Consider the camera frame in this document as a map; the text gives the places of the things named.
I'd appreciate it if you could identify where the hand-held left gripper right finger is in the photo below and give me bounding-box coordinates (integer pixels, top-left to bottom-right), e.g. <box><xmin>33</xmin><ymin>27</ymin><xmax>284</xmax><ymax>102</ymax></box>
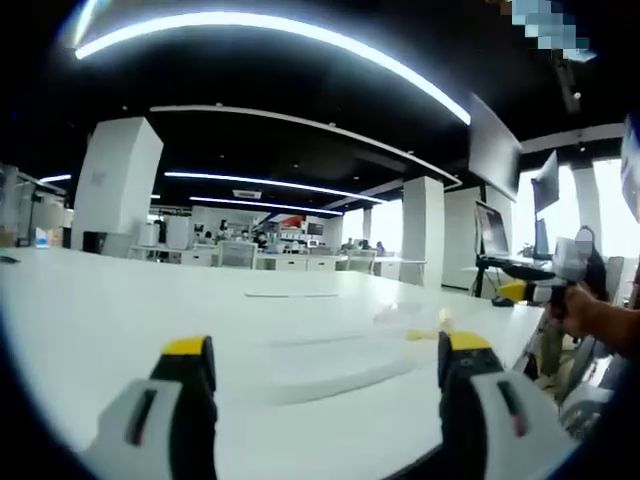
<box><xmin>437</xmin><ymin>330</ymin><xmax>577</xmax><ymax>480</ymax></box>

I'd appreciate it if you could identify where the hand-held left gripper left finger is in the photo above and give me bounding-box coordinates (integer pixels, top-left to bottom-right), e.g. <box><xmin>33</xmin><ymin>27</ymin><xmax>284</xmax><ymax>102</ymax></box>
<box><xmin>82</xmin><ymin>335</ymin><xmax>220</xmax><ymax>480</ymax></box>

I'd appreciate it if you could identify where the transparent lid with yellow latches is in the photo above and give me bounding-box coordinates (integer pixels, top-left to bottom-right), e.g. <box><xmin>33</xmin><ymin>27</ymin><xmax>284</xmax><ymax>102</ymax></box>
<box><xmin>372</xmin><ymin>299</ymin><xmax>454</xmax><ymax>347</ymax></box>

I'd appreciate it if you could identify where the transparent storage box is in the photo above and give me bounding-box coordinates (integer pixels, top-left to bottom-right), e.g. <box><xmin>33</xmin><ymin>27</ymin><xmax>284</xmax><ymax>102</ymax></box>
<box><xmin>266</xmin><ymin>333</ymin><xmax>419</xmax><ymax>407</ymax></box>

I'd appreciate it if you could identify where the person's right hand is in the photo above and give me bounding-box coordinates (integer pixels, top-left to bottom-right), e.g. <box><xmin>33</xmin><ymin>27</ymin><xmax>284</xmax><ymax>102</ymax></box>
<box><xmin>559</xmin><ymin>285</ymin><xmax>610</xmax><ymax>347</ymax></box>

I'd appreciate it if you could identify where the black tripod stand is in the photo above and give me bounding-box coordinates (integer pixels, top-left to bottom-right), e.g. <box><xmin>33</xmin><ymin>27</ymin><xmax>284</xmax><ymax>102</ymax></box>
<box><xmin>472</xmin><ymin>253</ymin><xmax>557</xmax><ymax>299</ymax></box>

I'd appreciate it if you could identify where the open laptop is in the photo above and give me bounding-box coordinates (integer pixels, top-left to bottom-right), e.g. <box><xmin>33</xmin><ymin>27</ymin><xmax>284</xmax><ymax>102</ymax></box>
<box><xmin>473</xmin><ymin>199</ymin><xmax>514</xmax><ymax>260</ymax></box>

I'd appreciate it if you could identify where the small raised monitor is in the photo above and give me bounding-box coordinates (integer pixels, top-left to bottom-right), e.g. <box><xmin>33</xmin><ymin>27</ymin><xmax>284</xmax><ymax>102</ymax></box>
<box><xmin>530</xmin><ymin>149</ymin><xmax>560</xmax><ymax>215</ymax></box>

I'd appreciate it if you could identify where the grey office chair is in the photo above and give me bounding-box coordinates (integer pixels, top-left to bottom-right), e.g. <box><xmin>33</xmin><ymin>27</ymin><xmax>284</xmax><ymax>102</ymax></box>
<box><xmin>553</xmin><ymin>339</ymin><xmax>619</xmax><ymax>444</ymax></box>

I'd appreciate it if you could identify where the large dark hanging screen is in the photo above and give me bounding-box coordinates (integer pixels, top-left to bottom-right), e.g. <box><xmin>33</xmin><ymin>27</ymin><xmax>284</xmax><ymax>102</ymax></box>
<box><xmin>468</xmin><ymin>93</ymin><xmax>523</xmax><ymax>202</ymax></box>

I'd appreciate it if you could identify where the white mesh office chair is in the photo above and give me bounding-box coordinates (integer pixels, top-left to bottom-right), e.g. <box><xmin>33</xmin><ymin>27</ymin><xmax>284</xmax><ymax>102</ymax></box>
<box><xmin>215</xmin><ymin>239</ymin><xmax>260</xmax><ymax>271</ymax></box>

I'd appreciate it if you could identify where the short ceiling light strip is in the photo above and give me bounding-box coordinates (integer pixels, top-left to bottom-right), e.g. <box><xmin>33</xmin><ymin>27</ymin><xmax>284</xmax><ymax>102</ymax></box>
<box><xmin>188</xmin><ymin>195</ymin><xmax>345</xmax><ymax>217</ymax></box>

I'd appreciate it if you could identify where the straight ceiling light strip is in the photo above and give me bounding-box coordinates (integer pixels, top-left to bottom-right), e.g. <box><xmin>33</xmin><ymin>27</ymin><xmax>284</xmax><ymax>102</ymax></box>
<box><xmin>163</xmin><ymin>170</ymin><xmax>390</xmax><ymax>205</ymax></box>

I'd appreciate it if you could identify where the long curved ceiling light strip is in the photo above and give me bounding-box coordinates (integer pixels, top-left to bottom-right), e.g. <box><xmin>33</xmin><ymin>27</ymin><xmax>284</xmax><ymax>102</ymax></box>
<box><xmin>73</xmin><ymin>10</ymin><xmax>473</xmax><ymax>127</ymax></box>

